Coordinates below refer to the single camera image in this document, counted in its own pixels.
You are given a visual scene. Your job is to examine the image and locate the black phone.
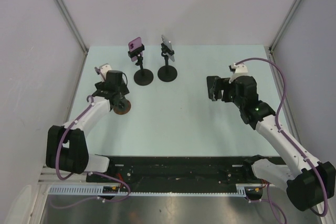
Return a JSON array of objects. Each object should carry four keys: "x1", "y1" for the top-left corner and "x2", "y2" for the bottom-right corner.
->
[{"x1": 206, "y1": 76, "x2": 217, "y2": 98}]

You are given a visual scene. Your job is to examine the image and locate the rusty base phone stand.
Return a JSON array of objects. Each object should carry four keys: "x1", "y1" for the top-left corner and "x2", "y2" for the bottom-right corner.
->
[{"x1": 113, "y1": 99, "x2": 131, "y2": 115}]

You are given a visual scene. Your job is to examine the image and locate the black stand holding purple phone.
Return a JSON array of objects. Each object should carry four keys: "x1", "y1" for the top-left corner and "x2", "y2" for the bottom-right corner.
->
[{"x1": 133, "y1": 45, "x2": 154, "y2": 86}]

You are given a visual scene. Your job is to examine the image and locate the purple phone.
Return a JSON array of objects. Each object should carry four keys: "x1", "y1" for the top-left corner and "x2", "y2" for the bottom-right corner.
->
[{"x1": 128, "y1": 37, "x2": 143, "y2": 62}]

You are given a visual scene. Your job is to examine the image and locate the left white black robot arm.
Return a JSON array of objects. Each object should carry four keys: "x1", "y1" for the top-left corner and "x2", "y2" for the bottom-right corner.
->
[{"x1": 46, "y1": 70, "x2": 131, "y2": 182}]

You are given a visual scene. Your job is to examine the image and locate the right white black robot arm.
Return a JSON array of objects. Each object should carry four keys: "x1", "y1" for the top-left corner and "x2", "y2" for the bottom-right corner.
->
[{"x1": 206, "y1": 76, "x2": 335, "y2": 211}]

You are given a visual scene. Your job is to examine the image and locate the black stand holding white phone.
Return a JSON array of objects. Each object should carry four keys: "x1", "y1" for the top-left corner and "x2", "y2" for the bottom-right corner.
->
[{"x1": 157, "y1": 51, "x2": 177, "y2": 82}]

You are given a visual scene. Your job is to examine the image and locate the white silver phone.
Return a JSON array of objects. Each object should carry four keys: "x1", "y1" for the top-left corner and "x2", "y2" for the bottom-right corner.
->
[{"x1": 161, "y1": 35, "x2": 175, "y2": 62}]

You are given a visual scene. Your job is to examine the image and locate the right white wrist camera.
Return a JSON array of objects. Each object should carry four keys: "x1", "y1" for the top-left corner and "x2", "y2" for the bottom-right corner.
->
[{"x1": 229, "y1": 63, "x2": 248, "y2": 83}]

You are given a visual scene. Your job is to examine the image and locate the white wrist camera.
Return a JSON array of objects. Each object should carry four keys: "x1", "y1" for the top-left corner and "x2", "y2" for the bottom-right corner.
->
[
  {"x1": 229, "y1": 63, "x2": 248, "y2": 83},
  {"x1": 94, "y1": 63, "x2": 112, "y2": 81}
]

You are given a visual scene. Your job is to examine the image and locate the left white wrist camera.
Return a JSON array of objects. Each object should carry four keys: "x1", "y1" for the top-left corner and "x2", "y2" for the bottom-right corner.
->
[{"x1": 94, "y1": 63, "x2": 112, "y2": 81}]

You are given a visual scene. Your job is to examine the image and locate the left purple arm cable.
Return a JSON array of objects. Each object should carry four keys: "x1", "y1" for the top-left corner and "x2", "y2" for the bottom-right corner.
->
[{"x1": 48, "y1": 66, "x2": 132, "y2": 209}]

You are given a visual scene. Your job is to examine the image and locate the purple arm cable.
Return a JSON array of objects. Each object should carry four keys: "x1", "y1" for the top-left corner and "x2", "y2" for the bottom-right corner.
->
[
  {"x1": 235, "y1": 58, "x2": 330, "y2": 224},
  {"x1": 48, "y1": 66, "x2": 132, "y2": 209}
]

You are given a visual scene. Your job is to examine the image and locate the left aluminium frame post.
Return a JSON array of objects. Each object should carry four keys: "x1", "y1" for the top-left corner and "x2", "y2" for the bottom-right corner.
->
[{"x1": 54, "y1": 0, "x2": 89, "y2": 56}]

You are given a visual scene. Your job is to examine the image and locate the aluminium frame post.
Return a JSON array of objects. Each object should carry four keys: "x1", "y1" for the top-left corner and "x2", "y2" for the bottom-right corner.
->
[
  {"x1": 268, "y1": 0, "x2": 303, "y2": 53},
  {"x1": 54, "y1": 0, "x2": 89, "y2": 56}
]

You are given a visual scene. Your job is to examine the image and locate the white slotted cable duct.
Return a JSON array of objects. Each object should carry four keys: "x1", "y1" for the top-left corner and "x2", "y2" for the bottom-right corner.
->
[{"x1": 48, "y1": 184, "x2": 266, "y2": 197}]

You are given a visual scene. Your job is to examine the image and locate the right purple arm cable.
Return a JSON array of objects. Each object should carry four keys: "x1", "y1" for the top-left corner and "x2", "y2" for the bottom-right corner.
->
[{"x1": 235, "y1": 58, "x2": 330, "y2": 224}]

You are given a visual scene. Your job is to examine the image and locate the right aluminium frame post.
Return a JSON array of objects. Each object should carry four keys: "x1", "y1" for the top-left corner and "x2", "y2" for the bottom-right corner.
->
[{"x1": 268, "y1": 0, "x2": 303, "y2": 53}]

